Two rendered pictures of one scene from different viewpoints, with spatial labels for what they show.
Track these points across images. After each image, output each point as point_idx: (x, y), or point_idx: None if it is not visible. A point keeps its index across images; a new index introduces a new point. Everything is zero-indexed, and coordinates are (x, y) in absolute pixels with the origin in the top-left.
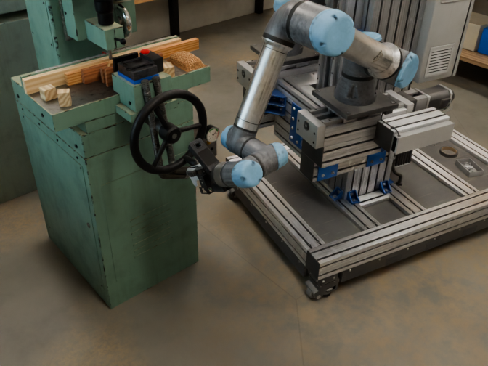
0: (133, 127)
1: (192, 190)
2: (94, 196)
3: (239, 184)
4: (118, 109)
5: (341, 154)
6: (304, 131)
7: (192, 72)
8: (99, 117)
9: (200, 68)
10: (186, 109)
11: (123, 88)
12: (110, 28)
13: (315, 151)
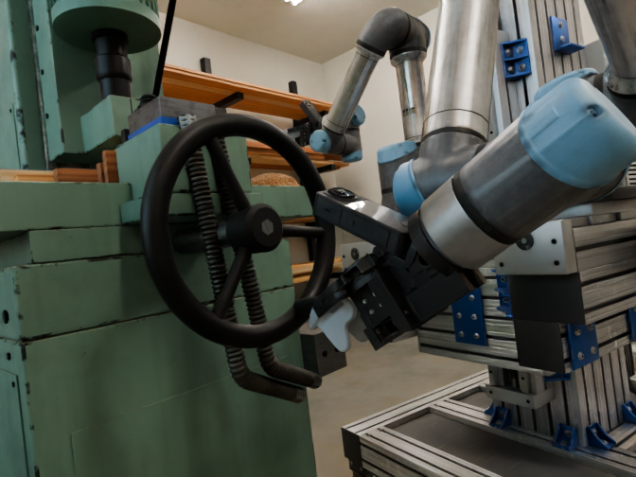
0: (152, 171)
1: (307, 458)
2: (46, 470)
3: (574, 154)
4: (126, 207)
5: (607, 293)
6: (521, 256)
7: (284, 187)
8: (75, 225)
9: (296, 185)
10: (278, 259)
11: (138, 155)
12: (123, 97)
13: (556, 295)
